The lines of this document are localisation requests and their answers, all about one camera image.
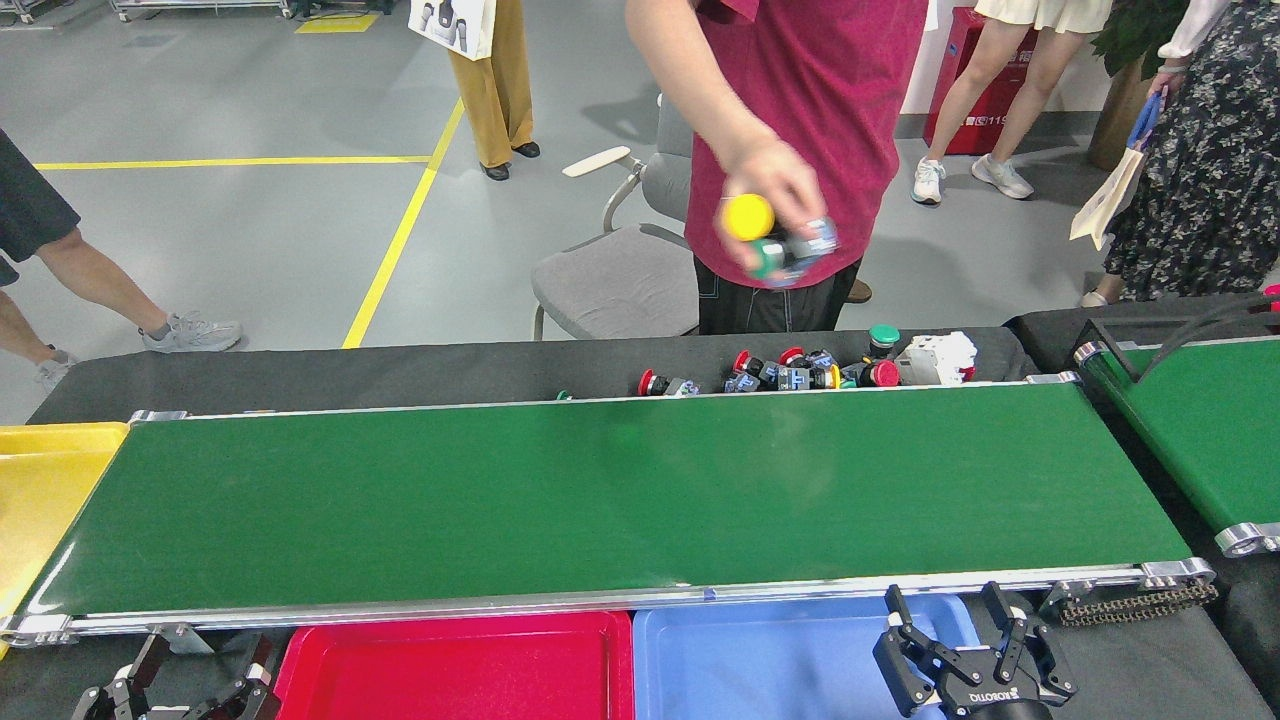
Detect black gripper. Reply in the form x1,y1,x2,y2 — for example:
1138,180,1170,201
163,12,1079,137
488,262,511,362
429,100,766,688
873,582,1079,720

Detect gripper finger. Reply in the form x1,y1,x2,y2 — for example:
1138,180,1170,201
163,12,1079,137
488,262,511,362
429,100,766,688
190,635,283,720
70,632,171,720

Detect red plastic tray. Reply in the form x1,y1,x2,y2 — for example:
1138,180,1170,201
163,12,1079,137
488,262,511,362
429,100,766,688
272,610,636,720

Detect yellow plastic tray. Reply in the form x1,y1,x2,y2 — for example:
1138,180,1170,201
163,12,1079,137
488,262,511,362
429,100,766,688
0,422,131,661

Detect blue plastic tray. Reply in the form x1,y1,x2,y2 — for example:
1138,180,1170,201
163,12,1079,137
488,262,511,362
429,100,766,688
632,595,986,720

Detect short green conveyor belt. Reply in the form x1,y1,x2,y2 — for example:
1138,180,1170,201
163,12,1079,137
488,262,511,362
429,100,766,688
1073,335,1280,559

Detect long green conveyor belt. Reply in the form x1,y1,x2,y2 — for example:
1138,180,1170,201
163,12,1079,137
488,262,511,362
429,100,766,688
0,372,1219,651

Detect person's right hand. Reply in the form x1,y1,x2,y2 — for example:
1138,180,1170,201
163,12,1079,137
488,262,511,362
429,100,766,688
714,142,833,273

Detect person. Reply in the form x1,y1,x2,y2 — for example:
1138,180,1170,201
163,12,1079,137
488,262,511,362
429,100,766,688
0,128,244,391
1080,0,1280,309
910,0,1114,206
625,0,931,336
445,0,542,183

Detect grey office chair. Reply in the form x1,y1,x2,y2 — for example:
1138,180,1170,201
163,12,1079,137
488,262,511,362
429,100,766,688
530,93,701,341

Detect red fire extinguisher box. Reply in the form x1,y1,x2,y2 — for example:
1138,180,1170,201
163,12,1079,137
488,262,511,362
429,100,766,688
922,5,1041,156

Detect potted green plant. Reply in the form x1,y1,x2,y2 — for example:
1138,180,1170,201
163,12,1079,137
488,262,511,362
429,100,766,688
1088,0,1191,173

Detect white printed paper bag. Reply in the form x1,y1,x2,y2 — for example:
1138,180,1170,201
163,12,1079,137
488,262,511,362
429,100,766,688
408,0,498,62

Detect black drive chain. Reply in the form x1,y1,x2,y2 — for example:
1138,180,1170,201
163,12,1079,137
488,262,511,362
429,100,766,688
1040,578,1221,629

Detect black metal bracket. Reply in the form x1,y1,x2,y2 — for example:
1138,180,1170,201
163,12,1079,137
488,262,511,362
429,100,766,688
1083,316,1146,384

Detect black cable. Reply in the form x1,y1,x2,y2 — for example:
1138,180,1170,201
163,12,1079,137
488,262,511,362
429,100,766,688
1140,296,1280,383
1150,312,1280,373

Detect cream tote bag blue handles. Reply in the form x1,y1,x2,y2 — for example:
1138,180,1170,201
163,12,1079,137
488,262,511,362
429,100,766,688
1070,88,1167,251

